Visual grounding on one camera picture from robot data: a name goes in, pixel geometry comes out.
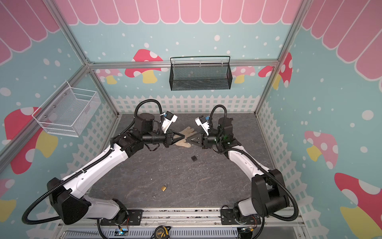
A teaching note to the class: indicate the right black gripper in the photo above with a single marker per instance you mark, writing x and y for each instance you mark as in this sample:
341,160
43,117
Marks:
201,140

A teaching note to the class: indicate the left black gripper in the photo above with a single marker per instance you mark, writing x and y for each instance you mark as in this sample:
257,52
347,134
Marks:
169,139

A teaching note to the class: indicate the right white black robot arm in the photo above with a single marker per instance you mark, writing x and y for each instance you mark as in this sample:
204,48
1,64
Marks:
269,195

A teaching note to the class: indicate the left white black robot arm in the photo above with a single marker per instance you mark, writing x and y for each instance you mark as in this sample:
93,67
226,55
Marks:
68,196

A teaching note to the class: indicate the beige knit work glove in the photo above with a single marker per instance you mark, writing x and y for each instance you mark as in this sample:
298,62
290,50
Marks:
187,132

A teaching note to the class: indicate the brass padlock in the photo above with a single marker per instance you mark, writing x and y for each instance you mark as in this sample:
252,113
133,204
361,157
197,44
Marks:
164,187

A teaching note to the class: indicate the yellow black tape measure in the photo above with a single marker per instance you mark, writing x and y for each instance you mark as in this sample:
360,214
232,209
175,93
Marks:
161,232

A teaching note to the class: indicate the green circuit board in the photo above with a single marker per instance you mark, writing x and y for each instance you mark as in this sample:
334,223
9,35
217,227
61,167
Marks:
121,232

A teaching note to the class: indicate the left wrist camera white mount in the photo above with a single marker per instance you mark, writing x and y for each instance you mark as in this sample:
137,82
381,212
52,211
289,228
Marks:
169,118

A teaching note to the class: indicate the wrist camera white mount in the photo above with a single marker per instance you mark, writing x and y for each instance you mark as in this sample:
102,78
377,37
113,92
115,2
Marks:
204,123
169,118

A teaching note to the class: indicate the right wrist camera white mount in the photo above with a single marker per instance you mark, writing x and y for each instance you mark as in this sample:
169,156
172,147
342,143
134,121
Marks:
204,123

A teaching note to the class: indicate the black mesh wall basket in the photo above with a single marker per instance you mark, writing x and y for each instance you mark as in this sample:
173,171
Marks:
197,73

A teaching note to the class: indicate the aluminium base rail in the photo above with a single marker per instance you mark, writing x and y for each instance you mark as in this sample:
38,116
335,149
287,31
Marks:
187,217

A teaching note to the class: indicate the white mesh wall basket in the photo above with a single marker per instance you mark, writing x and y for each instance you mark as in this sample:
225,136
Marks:
68,111

